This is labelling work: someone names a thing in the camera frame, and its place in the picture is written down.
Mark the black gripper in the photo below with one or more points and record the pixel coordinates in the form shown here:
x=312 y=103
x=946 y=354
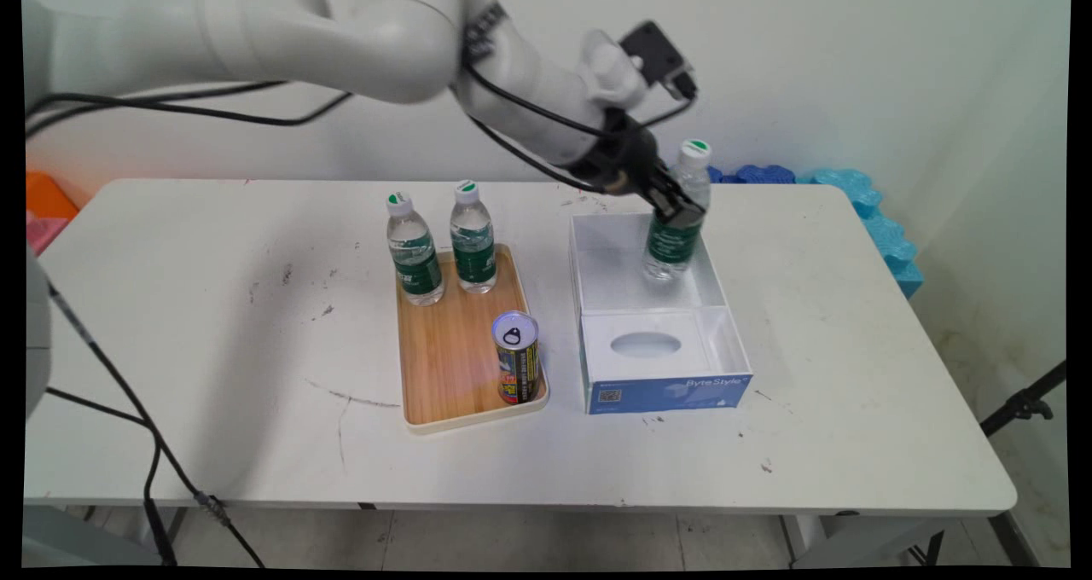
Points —
x=623 y=158

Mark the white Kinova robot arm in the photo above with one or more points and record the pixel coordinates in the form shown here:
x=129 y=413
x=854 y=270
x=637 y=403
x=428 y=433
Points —
x=384 y=34

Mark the dark blue foam mat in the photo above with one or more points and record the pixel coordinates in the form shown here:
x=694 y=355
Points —
x=759 y=174

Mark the white open cardboard box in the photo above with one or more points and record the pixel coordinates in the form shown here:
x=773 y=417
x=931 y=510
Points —
x=610 y=264

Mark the blue and white tissue box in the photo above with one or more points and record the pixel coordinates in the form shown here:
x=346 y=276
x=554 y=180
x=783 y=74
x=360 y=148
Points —
x=665 y=388

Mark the light blue foam mat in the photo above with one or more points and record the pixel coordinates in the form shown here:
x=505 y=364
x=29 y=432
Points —
x=883 y=230

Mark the colourful drink can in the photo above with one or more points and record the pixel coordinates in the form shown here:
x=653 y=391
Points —
x=517 y=362

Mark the wooden tray with cream rim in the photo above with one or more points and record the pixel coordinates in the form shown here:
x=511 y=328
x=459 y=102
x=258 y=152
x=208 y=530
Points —
x=448 y=358

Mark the black tripod stand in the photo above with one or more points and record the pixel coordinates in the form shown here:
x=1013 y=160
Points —
x=1019 y=408

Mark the grey table leg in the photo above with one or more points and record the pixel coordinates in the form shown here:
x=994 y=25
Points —
x=166 y=533

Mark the orange foam mat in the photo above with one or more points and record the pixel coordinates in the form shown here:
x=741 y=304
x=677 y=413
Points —
x=47 y=196

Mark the pink foam mat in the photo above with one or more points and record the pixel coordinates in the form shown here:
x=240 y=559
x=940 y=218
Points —
x=43 y=232

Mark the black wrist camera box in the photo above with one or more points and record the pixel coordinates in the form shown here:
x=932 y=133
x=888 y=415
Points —
x=655 y=55

